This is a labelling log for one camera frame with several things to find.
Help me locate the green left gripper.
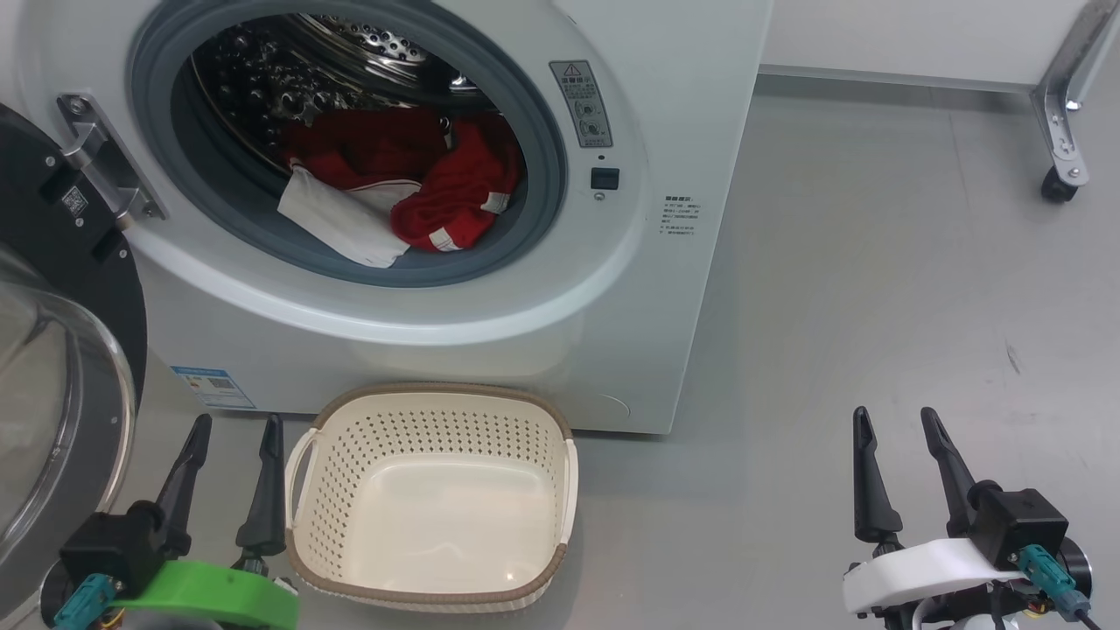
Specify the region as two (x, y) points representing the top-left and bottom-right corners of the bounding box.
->
(109, 414), (300, 630)

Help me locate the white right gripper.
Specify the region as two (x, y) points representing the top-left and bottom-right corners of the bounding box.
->
(842, 406), (1033, 630)

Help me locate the dark round washing machine door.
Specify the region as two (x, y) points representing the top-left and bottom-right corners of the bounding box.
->
(0, 103), (150, 605)

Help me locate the red and white garment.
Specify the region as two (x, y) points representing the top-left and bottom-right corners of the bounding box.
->
(278, 109), (526, 269)

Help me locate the cream perforated laundry basket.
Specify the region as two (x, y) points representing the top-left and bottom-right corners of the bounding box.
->
(284, 382), (578, 613)

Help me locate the white washing machine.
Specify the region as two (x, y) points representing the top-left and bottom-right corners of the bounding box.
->
(0, 0), (775, 436)

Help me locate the silver door hinge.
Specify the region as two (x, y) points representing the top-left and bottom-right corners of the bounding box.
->
(57, 92), (167, 230)

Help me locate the blue energy label sticker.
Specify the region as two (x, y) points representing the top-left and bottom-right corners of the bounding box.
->
(171, 366), (256, 410)

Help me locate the grey warning sticker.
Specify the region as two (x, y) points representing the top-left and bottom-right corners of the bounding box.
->
(549, 59), (613, 148)

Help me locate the metal frame leg with caster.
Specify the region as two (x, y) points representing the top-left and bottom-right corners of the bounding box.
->
(1031, 0), (1120, 204)

